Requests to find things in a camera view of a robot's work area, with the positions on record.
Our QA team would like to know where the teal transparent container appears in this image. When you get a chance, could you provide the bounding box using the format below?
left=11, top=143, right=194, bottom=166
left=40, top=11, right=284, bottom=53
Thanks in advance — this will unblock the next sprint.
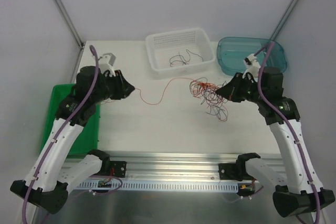
left=216, top=37, right=287, bottom=76

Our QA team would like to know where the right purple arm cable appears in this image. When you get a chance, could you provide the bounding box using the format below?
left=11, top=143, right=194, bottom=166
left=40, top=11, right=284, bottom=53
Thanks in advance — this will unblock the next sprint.
left=223, top=42, right=321, bottom=224

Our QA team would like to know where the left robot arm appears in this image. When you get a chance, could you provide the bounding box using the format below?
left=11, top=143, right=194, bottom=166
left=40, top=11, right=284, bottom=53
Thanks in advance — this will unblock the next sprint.
left=10, top=66, right=135, bottom=214

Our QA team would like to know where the aluminium frame post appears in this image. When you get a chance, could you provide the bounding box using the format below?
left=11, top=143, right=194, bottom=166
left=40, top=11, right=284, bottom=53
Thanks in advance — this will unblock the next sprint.
left=269, top=0, right=300, bottom=40
left=53, top=0, right=84, bottom=49

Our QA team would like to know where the green plastic tray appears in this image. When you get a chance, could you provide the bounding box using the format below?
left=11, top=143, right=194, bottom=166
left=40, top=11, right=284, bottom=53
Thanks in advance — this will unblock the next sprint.
left=40, top=83, right=102, bottom=156

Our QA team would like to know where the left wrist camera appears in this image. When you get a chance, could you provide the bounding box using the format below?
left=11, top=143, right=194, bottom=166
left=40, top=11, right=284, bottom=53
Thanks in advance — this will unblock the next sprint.
left=98, top=53, right=116, bottom=77

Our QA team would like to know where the aluminium mounting rail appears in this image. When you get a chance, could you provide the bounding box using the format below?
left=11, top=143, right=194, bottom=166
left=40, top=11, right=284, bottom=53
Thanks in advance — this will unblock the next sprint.
left=31, top=151, right=315, bottom=184

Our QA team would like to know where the left aluminium frame post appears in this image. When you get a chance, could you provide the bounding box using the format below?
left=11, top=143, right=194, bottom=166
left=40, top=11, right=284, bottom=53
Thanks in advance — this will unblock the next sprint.
left=53, top=0, right=84, bottom=49

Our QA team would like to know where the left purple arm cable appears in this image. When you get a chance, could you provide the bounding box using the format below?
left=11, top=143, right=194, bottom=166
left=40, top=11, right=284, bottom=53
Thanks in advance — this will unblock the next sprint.
left=21, top=45, right=123, bottom=224

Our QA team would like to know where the white perforated basket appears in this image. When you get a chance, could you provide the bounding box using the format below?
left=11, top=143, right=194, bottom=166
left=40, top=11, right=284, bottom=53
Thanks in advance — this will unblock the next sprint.
left=145, top=28, right=216, bottom=78

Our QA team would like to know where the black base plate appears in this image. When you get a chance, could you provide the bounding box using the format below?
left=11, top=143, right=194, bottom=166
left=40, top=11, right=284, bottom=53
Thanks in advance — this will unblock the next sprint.
left=218, top=163, right=254, bottom=182
left=110, top=161, right=127, bottom=178

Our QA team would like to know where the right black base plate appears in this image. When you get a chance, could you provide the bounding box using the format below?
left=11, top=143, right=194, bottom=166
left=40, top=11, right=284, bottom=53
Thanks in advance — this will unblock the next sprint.
left=218, top=163, right=254, bottom=182

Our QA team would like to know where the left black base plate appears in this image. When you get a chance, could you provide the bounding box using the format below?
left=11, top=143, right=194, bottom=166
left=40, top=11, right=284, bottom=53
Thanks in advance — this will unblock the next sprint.
left=110, top=161, right=127, bottom=178

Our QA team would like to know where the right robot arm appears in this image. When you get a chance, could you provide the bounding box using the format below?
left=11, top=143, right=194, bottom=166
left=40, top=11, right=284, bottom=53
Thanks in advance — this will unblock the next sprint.
left=215, top=67, right=335, bottom=220

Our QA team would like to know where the right aluminium frame post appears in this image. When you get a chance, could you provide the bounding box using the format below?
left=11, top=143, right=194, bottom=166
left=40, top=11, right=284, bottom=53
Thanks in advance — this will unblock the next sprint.
left=269, top=0, right=300, bottom=40

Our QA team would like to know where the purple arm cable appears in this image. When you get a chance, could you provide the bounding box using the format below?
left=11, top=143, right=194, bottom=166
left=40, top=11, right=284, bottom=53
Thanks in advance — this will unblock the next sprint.
left=223, top=42, right=321, bottom=224
left=21, top=45, right=123, bottom=224

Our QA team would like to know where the white slotted cable duct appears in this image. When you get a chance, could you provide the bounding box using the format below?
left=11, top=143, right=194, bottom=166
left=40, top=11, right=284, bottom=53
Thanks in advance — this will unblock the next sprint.
left=77, top=179, right=238, bottom=193

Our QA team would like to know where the orange wire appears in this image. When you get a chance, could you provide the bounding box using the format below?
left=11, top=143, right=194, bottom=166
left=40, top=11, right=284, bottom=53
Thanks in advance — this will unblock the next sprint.
left=133, top=77, right=224, bottom=106

